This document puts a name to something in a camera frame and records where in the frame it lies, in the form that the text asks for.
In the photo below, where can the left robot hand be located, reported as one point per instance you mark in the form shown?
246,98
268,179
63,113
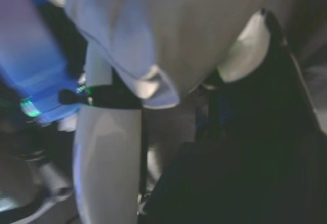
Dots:
107,157

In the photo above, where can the blue white water bottle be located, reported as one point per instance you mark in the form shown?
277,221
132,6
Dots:
30,55

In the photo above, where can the grey umbrella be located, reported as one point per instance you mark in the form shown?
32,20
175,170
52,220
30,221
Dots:
178,30

